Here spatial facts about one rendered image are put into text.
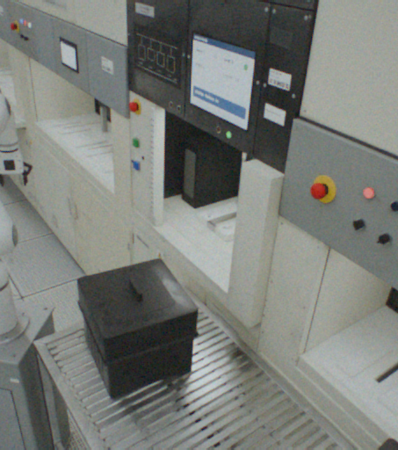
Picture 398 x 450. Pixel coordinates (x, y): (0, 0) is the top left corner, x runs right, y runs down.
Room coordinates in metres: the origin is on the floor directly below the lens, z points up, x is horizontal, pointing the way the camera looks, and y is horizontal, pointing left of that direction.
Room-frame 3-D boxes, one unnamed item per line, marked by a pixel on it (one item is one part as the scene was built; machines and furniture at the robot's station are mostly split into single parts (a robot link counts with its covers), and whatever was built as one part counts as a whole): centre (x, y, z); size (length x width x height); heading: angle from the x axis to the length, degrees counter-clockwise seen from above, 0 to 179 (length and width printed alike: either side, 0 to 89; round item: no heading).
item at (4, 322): (1.16, 0.66, 0.85); 0.19 x 0.19 x 0.18
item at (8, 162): (1.75, 0.79, 1.12); 0.10 x 0.07 x 0.11; 102
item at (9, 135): (1.75, 0.80, 1.26); 0.09 x 0.08 x 0.13; 102
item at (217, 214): (1.75, -0.13, 0.89); 0.22 x 0.21 x 0.04; 127
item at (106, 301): (1.08, 0.18, 0.98); 0.29 x 0.29 x 0.13; 29
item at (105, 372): (1.08, 0.18, 0.85); 0.28 x 0.28 x 0.17; 29
